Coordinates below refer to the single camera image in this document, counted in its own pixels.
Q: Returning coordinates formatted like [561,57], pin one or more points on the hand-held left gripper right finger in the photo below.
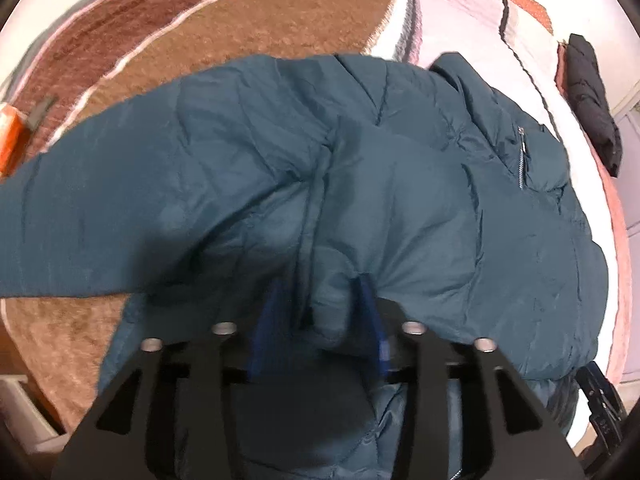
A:
[372,330]

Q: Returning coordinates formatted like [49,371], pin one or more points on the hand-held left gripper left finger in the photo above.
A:
[270,340]

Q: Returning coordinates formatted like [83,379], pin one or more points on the teal puffer jacket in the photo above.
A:
[400,200]

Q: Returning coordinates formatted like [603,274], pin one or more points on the lilac wardrobe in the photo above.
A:
[629,160]

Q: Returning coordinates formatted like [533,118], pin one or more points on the white bedside furniture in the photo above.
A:
[25,410]

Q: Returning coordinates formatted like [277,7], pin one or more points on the black puffer jacket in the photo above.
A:
[590,105]

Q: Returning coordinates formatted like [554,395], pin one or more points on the striped pink brown blanket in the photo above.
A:
[250,20]

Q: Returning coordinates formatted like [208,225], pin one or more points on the orange box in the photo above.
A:
[11,140]

